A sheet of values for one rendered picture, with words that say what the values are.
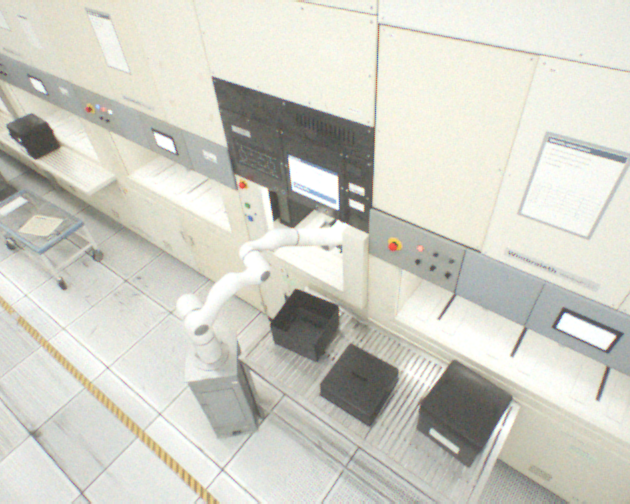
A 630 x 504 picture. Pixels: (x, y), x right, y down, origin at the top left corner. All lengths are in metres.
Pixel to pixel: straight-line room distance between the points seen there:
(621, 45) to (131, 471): 3.12
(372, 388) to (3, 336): 3.08
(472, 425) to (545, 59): 1.37
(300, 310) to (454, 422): 1.05
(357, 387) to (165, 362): 1.74
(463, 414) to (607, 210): 0.99
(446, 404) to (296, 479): 1.25
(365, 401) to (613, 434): 1.05
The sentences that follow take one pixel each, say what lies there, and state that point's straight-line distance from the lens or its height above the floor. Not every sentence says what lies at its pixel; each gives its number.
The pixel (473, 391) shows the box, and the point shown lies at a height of 1.01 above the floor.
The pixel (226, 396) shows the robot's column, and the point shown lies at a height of 0.53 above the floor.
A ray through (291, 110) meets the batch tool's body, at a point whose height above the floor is 1.91.
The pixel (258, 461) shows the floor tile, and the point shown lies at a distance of 3.04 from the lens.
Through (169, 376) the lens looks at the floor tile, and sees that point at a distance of 3.46.
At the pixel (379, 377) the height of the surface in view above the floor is 0.86.
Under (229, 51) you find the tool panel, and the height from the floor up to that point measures 2.10.
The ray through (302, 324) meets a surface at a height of 0.77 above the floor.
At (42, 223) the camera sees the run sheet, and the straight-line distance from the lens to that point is 4.39.
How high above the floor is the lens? 2.84
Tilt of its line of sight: 46 degrees down
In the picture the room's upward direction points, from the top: 5 degrees counter-clockwise
